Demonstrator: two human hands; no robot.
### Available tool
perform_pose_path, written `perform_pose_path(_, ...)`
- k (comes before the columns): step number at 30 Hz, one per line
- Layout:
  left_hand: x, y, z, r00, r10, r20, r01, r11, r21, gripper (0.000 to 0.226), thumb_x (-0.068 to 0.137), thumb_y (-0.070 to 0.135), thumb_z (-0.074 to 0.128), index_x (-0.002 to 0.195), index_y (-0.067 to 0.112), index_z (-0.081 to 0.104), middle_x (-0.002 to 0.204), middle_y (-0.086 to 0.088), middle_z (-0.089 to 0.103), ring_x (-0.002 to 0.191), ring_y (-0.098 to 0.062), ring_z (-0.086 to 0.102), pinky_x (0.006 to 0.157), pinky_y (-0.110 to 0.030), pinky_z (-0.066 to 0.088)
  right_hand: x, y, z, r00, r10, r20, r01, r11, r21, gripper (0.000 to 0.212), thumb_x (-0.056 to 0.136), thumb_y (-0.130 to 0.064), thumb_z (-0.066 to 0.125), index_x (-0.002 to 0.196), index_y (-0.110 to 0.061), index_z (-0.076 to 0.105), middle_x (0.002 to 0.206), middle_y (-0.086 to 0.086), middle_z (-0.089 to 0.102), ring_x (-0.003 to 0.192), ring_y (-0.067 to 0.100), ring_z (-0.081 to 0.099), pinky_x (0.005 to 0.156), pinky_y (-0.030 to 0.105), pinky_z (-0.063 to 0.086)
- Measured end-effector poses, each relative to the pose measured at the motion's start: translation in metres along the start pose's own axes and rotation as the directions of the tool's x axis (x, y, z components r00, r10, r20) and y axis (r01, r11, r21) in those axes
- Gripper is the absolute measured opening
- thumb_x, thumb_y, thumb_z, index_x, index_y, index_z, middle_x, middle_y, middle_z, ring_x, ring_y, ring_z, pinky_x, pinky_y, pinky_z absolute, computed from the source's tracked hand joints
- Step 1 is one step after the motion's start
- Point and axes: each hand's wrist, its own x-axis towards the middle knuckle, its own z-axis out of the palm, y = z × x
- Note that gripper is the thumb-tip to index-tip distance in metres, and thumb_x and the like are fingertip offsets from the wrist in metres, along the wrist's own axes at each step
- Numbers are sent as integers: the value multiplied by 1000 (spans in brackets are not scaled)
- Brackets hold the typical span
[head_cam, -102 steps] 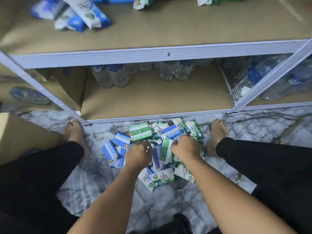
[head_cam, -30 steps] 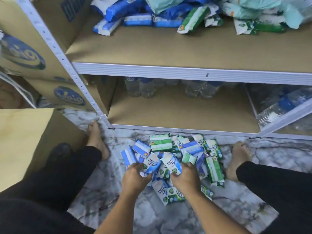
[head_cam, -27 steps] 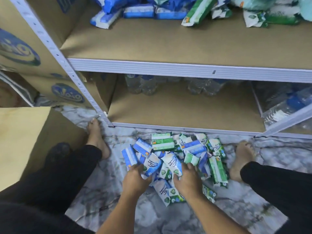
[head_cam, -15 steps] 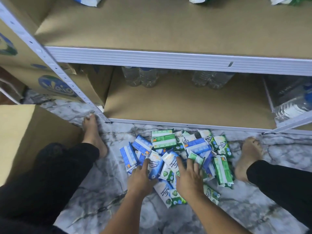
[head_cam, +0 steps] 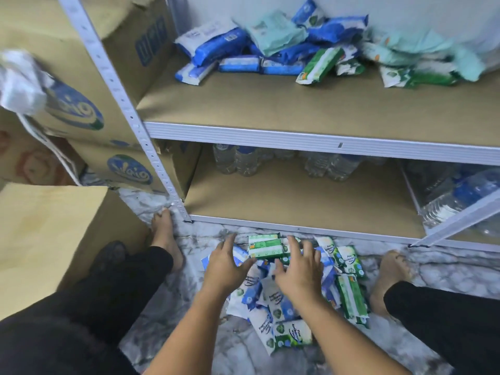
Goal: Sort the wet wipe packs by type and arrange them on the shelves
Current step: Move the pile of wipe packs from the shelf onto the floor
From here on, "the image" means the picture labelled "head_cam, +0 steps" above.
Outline cardboard box blue print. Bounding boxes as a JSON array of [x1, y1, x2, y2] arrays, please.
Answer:
[[0, 0, 177, 149], [70, 140, 200, 200]]

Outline person's right foot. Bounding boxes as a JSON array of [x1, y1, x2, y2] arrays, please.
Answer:
[[369, 249, 419, 317]]

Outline person's left forearm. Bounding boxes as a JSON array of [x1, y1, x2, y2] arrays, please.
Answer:
[[142, 289, 239, 375]]

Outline person's foot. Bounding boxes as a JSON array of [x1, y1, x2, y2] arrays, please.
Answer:
[[369, 249, 419, 317], [150, 208, 186, 272]]

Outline person's right hand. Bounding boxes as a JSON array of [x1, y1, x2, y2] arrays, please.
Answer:
[[272, 234, 325, 303]]

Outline plain cardboard box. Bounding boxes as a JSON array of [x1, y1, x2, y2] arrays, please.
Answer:
[[0, 183, 149, 321]]

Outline person's right leg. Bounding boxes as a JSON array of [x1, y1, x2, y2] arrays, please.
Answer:
[[383, 281, 500, 375]]

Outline person's left foot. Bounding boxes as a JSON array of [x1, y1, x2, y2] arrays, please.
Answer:
[[150, 208, 186, 272]]

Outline grey metal shelf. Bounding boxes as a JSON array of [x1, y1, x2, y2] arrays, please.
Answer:
[[55, 0, 500, 251]]

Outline water bottles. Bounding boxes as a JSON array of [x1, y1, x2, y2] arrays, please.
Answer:
[[406, 164, 500, 239]]

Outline person's left hand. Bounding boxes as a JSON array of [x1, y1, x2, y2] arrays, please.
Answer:
[[202, 234, 257, 297]]

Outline person's right forearm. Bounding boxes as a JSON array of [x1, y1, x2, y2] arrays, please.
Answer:
[[295, 293, 411, 375]]

